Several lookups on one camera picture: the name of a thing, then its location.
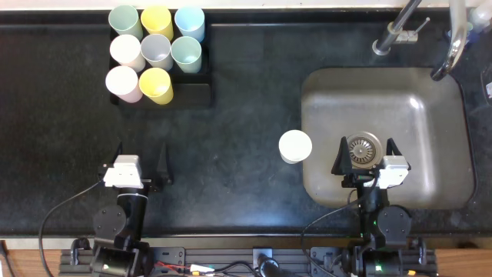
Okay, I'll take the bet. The grey cup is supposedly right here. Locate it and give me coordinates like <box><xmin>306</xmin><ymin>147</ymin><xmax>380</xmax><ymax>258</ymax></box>
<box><xmin>140</xmin><ymin>33</ymin><xmax>175</xmax><ymax>72</ymax></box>

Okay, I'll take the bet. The clear jar with label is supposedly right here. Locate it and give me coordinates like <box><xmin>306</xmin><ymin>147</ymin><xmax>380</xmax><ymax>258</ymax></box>
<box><xmin>480</xmin><ymin>65</ymin><xmax>492</xmax><ymax>107</ymax></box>

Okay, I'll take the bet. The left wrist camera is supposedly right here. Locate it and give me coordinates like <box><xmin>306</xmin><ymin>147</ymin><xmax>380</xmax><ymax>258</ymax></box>
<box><xmin>102</xmin><ymin>154</ymin><xmax>145</xmax><ymax>189</ymax></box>

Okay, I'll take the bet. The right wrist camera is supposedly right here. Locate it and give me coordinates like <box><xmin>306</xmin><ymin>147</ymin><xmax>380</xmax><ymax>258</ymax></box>
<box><xmin>374</xmin><ymin>155</ymin><xmax>411</xmax><ymax>189</ymax></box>

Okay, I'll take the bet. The blue cup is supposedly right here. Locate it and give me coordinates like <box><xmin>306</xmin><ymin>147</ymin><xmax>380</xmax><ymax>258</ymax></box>
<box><xmin>174</xmin><ymin>6</ymin><xmax>206</xmax><ymax>43</ymax></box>

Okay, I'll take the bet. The white cup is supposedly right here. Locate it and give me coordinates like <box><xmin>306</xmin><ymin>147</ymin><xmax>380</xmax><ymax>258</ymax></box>
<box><xmin>278</xmin><ymin>129</ymin><xmax>313</xmax><ymax>165</ymax></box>
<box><xmin>109</xmin><ymin>34</ymin><xmax>147</xmax><ymax>73</ymax></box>

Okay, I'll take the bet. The green cup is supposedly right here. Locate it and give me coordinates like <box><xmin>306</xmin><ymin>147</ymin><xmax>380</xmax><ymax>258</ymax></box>
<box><xmin>108</xmin><ymin>5</ymin><xmax>144</xmax><ymax>41</ymax></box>
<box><xmin>170</xmin><ymin>35</ymin><xmax>203</xmax><ymax>75</ymax></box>

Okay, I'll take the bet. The black cable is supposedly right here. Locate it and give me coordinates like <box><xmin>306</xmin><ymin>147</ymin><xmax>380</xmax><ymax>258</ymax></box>
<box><xmin>300</xmin><ymin>175</ymin><xmax>381</xmax><ymax>277</ymax></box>
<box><xmin>38</xmin><ymin>179</ymin><xmax>105</xmax><ymax>277</ymax></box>

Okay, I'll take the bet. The yellow cup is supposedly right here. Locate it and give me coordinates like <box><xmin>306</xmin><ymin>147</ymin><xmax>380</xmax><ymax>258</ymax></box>
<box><xmin>138</xmin><ymin>67</ymin><xmax>175</xmax><ymax>106</ymax></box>
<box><xmin>140</xmin><ymin>5</ymin><xmax>175</xmax><ymax>42</ymax></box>

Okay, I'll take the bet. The mounting rail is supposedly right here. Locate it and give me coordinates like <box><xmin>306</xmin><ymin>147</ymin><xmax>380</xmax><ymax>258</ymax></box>
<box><xmin>57</xmin><ymin>237</ymin><xmax>439</xmax><ymax>277</ymax></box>

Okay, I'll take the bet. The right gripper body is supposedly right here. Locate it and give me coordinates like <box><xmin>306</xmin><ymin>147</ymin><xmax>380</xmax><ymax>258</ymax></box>
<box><xmin>341</xmin><ymin>172</ymin><xmax>380</xmax><ymax>189</ymax></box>

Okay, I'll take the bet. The pink cup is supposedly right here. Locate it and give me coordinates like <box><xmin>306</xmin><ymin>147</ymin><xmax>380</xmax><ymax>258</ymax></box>
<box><xmin>105</xmin><ymin>65</ymin><xmax>144</xmax><ymax>104</ymax></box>

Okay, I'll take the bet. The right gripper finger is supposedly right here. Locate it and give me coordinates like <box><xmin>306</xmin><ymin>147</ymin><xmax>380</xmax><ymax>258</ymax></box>
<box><xmin>385</xmin><ymin>137</ymin><xmax>403</xmax><ymax>157</ymax></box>
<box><xmin>331</xmin><ymin>136</ymin><xmax>354</xmax><ymax>176</ymax></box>

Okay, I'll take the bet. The black tray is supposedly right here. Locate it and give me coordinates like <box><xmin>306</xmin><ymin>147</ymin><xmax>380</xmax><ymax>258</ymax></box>
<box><xmin>108</xmin><ymin>7</ymin><xmax>213</xmax><ymax>109</ymax></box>

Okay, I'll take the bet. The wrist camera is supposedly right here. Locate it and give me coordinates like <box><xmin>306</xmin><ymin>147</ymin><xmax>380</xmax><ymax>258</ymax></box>
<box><xmin>374</xmin><ymin>155</ymin><xmax>411</xmax><ymax>189</ymax></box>
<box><xmin>102</xmin><ymin>154</ymin><xmax>145</xmax><ymax>189</ymax></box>

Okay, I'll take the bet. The steel tap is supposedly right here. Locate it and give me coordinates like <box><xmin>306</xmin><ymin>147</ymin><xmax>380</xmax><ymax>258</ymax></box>
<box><xmin>371</xmin><ymin>0</ymin><xmax>469</xmax><ymax>82</ymax></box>

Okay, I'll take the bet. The blue soap bottle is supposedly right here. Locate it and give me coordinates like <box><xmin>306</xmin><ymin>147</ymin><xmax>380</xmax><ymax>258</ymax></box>
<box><xmin>445</xmin><ymin>3</ymin><xmax>492</xmax><ymax>44</ymax></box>

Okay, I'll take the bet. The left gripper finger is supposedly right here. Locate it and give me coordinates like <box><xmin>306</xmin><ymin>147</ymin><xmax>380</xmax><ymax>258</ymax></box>
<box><xmin>111</xmin><ymin>141</ymin><xmax>125</xmax><ymax>162</ymax></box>
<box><xmin>155</xmin><ymin>142</ymin><xmax>173</xmax><ymax>179</ymax></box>

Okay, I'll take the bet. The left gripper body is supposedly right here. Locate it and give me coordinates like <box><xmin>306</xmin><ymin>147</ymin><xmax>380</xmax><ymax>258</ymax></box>
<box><xmin>141</xmin><ymin>175</ymin><xmax>175</xmax><ymax>193</ymax></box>

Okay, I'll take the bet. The steel sink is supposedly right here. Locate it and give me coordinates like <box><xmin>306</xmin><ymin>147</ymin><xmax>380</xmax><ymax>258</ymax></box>
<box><xmin>301</xmin><ymin>67</ymin><xmax>477</xmax><ymax>211</ymax></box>

